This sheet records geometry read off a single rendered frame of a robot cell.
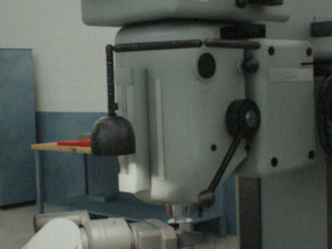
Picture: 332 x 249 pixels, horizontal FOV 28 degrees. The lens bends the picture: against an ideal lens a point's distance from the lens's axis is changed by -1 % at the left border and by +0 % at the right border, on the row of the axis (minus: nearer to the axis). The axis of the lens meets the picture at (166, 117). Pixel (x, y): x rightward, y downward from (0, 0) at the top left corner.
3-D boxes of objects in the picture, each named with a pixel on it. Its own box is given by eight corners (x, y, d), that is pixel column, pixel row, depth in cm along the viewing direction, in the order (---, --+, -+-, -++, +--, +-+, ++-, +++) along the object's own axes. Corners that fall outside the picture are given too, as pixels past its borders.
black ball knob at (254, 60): (252, 73, 117) (252, 56, 117) (239, 73, 120) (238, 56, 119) (262, 72, 120) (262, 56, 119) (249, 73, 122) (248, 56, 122)
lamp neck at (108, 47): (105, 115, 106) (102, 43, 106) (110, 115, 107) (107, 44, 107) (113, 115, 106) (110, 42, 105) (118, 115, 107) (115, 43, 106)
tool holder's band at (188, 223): (192, 222, 126) (192, 217, 126) (193, 227, 121) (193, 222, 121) (167, 223, 126) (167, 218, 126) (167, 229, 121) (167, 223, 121)
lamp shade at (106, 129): (82, 155, 105) (80, 116, 105) (106, 150, 112) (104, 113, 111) (121, 156, 102) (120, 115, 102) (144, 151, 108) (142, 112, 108)
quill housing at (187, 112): (188, 212, 110) (181, 16, 108) (105, 200, 124) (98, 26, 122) (257, 195, 123) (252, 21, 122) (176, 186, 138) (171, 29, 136)
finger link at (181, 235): (200, 245, 123) (169, 249, 121) (200, 227, 123) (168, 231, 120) (204, 247, 121) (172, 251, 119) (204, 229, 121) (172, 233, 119)
